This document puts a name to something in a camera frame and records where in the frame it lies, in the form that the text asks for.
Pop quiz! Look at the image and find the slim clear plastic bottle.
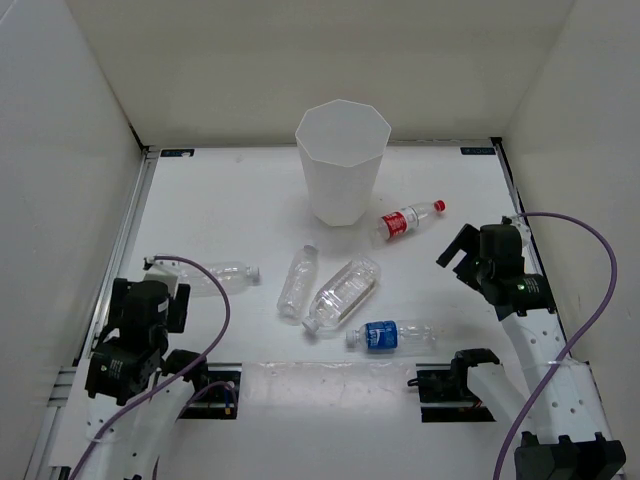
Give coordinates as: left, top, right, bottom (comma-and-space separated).
276, 244, 319, 320

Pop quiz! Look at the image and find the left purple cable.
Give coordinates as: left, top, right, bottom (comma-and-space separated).
67, 255, 232, 480

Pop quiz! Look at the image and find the purple cable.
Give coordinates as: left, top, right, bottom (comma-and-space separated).
492, 211, 619, 480
67, 255, 232, 480

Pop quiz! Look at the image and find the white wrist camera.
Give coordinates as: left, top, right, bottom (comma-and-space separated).
501, 215, 532, 249
142, 256, 191, 300

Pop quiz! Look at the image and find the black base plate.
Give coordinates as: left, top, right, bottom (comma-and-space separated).
179, 363, 242, 420
407, 364, 495, 424

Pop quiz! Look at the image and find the large clear square bottle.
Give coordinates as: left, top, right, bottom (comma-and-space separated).
302, 255, 381, 335

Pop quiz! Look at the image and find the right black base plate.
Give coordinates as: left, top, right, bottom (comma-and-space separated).
407, 364, 495, 424

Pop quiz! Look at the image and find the right aluminium table rail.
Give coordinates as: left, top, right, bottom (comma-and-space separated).
483, 137, 571, 373

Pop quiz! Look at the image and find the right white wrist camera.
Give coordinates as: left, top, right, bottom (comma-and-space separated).
501, 215, 532, 249

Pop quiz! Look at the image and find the blue label plastic bottle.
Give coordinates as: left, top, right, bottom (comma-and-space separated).
345, 320, 436, 356

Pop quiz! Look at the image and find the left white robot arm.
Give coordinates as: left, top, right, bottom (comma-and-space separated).
69, 275, 210, 479

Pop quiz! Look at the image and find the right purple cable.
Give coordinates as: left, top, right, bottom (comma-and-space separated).
492, 211, 619, 480

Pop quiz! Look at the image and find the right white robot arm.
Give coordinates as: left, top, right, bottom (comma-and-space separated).
437, 218, 627, 479

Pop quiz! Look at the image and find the aluminium table rail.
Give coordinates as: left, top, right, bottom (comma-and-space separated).
17, 145, 161, 479
483, 137, 571, 373

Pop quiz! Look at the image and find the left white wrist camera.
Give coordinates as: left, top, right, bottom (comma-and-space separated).
142, 256, 191, 300

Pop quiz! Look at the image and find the left aluminium table rail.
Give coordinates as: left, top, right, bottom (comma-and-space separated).
17, 145, 161, 479

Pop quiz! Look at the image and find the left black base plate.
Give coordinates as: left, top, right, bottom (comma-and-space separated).
179, 363, 242, 420

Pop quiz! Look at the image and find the white octagonal plastic bin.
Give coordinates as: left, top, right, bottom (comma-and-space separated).
295, 99, 392, 227

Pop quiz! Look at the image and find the red label plastic bottle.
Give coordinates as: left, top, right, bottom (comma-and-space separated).
371, 200, 446, 244

